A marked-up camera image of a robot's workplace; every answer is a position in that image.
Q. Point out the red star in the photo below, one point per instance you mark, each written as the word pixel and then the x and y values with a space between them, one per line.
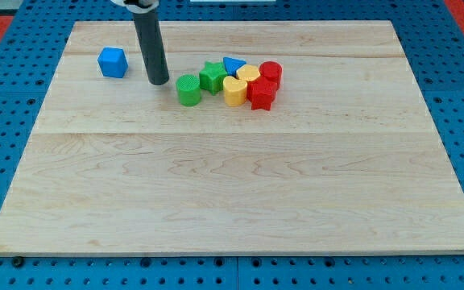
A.
pixel 261 93

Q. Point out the green star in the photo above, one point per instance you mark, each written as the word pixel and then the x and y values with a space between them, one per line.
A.
pixel 211 77

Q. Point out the blue cube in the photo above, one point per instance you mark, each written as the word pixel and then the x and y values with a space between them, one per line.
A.
pixel 112 62

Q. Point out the wooden board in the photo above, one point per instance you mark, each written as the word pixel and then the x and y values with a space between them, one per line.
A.
pixel 347 161

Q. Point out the yellow heart block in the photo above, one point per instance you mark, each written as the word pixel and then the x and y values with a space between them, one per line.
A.
pixel 235 91

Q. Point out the green cylinder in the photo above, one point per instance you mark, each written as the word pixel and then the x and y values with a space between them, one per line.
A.
pixel 188 90

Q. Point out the yellow hexagon block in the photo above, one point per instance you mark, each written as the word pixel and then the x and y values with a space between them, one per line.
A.
pixel 248 72

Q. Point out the blue triangle block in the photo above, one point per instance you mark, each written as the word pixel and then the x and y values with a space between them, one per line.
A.
pixel 232 65

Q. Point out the red cylinder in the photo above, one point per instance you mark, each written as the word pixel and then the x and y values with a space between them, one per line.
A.
pixel 272 71

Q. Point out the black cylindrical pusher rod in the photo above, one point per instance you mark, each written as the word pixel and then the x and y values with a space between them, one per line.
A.
pixel 148 31

